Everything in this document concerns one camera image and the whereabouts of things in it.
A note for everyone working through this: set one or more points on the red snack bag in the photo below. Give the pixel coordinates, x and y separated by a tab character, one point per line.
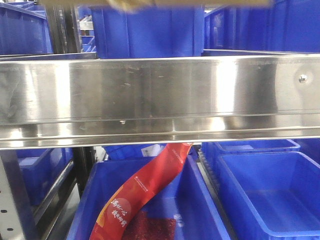
138	190

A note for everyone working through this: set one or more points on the blue bin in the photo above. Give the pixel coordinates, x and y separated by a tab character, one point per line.
269	189
149	33
40	168
285	26
186	199
24	29

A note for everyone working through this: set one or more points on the blue bin lower right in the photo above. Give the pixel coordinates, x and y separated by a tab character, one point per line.
269	189

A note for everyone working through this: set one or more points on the blue bin lower centre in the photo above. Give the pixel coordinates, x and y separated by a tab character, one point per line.
186	199

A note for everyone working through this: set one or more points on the blue bin upper centre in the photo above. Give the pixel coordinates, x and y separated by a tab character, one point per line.
149	33

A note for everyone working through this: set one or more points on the white perforated shelf post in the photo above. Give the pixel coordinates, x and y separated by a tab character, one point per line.
16	217

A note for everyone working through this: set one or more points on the blue bin lower left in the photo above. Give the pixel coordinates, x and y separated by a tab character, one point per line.
40	168

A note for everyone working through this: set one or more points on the stainless steel shelf rail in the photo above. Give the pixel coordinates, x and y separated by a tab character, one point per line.
92	102

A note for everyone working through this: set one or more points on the blue bin upper right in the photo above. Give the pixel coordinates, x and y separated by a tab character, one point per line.
285	26

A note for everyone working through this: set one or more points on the blue bin upper left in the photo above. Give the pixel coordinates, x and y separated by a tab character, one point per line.
24	29

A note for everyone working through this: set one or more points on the plain brown cardboard box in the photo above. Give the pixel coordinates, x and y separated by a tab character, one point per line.
132	5

